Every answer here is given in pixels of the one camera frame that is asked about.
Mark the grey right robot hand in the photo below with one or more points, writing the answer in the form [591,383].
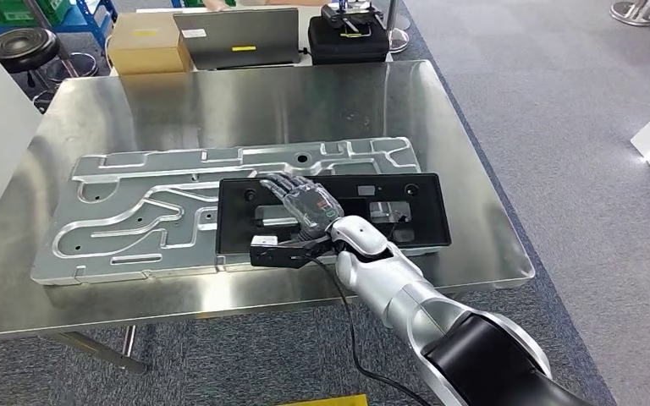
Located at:
[308,204]

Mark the person's hand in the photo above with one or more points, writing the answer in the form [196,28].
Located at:
[215,4]

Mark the black plastic plate frame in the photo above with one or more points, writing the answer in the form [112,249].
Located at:
[235,224]

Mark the stainless steel workbench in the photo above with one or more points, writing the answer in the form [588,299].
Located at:
[246,106]

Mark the grey laptop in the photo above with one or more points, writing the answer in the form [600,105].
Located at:
[235,36]

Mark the brown cardboard box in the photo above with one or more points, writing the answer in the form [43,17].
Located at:
[145,47]

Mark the blue rack with bins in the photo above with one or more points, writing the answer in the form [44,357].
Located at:
[89,14]

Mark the black and silver device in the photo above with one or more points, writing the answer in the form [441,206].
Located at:
[353,14]

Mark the black carrying case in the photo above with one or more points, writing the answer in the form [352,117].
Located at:
[347,47]

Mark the machined aluminium plate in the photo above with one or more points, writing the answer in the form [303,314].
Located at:
[134,235]

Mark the chrome stanchion pole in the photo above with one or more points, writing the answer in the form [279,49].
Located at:
[398,33]

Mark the yellow floor tape square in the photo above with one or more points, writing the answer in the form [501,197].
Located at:
[325,400]

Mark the black round stool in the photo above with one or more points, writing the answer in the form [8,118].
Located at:
[22,47]

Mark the green plastic bin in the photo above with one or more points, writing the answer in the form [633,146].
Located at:
[11,8]

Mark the chrome stanchion base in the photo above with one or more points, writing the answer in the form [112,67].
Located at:
[633,12]

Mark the black right camera bracket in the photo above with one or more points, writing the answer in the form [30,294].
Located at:
[286,255]

